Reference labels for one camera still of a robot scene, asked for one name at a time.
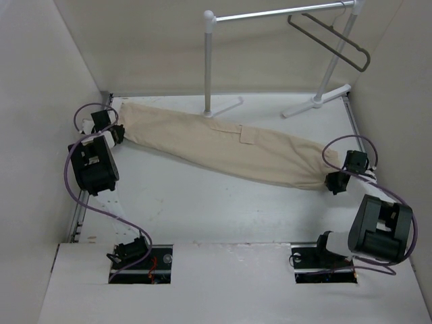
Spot left metal table rail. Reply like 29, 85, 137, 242
67, 90, 113, 243

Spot metal table rail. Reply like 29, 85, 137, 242
67, 90, 113, 243
342, 94, 366, 153

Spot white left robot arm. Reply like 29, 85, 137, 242
63, 105, 153, 271

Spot beige cargo trousers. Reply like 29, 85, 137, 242
119, 103, 340, 190

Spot grey clothes hanger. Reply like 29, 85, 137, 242
287, 1, 371, 72

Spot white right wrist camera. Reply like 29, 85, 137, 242
363, 168, 377, 183

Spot right metal table rail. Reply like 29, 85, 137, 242
342, 94, 366, 153

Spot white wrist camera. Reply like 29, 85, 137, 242
80, 119, 95, 135
363, 168, 377, 183

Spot white clothes rack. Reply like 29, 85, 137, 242
203, 0, 371, 118

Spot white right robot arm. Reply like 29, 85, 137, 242
290, 194, 412, 269

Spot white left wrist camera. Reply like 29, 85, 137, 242
80, 119, 95, 135

